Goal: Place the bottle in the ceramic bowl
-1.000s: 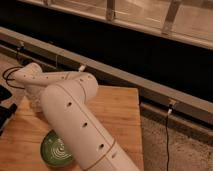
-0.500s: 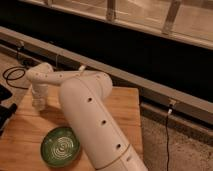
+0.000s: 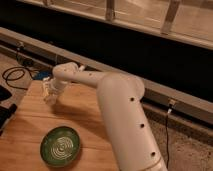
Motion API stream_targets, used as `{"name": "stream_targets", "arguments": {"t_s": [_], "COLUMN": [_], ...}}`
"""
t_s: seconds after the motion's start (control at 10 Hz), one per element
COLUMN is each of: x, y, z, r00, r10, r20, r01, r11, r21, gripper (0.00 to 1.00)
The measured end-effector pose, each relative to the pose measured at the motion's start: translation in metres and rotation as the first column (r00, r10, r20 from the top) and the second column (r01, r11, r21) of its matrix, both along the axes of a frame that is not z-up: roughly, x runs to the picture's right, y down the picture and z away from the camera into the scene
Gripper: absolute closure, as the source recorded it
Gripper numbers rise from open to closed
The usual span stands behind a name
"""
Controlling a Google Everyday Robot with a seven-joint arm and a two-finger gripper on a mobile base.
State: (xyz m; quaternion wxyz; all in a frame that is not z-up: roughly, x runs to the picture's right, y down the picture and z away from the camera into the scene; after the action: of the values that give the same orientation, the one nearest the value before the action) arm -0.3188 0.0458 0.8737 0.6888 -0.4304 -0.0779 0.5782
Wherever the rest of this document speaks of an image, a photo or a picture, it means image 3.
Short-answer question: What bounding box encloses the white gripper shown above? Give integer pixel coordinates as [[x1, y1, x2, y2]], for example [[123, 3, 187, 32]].
[[42, 77, 67, 103]]

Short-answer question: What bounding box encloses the white bottle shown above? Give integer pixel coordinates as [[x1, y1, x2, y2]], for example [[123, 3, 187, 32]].
[[42, 85, 50, 103]]

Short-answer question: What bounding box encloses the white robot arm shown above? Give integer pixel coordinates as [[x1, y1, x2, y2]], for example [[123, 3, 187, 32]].
[[43, 62, 168, 171]]

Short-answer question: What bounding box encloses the green ceramic bowl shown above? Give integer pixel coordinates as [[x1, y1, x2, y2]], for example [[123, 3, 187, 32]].
[[40, 126, 80, 167]]

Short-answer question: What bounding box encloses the blue object on floor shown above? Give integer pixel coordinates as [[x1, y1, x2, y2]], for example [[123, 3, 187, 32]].
[[33, 71, 51, 80]]

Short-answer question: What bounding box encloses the black plug on floor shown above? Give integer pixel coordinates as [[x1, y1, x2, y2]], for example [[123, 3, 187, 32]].
[[21, 58, 34, 67]]

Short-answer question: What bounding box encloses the black object at left edge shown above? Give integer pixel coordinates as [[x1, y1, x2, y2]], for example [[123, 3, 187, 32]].
[[0, 84, 18, 134]]

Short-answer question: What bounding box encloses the black cable loop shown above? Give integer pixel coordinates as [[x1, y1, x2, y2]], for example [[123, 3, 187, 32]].
[[2, 65, 38, 90]]

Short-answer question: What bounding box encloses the black cable at right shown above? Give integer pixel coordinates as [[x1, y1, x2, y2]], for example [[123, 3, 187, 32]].
[[164, 101, 175, 168]]

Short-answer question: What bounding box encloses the metal window frame rail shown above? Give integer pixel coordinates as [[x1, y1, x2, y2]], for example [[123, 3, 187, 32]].
[[18, 0, 213, 50]]

